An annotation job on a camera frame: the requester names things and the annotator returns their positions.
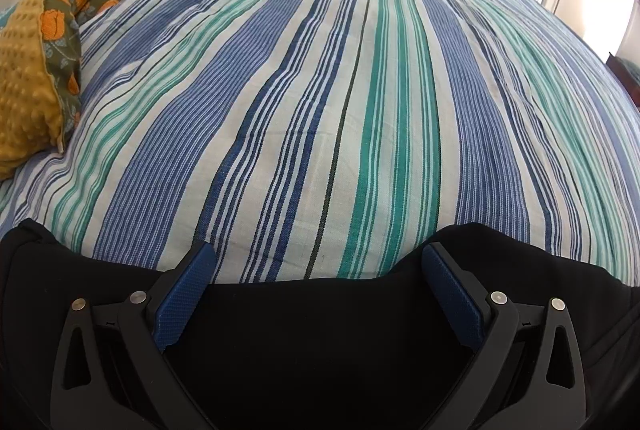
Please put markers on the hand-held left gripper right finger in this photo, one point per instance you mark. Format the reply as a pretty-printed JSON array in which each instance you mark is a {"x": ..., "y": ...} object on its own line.
[{"x": 452, "y": 295}]

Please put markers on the black pants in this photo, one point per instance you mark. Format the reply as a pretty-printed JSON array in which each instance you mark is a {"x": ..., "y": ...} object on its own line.
[{"x": 325, "y": 350}]

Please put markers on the striped bed sheet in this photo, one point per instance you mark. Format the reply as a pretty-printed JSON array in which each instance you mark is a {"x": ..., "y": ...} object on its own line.
[{"x": 350, "y": 84}]

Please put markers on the yellow dotted pillow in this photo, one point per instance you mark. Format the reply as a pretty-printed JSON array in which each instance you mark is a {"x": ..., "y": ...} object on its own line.
[{"x": 22, "y": 99}]

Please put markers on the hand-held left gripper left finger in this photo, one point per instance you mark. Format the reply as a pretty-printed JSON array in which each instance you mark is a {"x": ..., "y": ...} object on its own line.
[{"x": 185, "y": 290}]

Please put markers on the dark wooden dresser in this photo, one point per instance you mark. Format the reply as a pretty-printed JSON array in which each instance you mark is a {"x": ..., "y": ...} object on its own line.
[{"x": 617, "y": 62}]

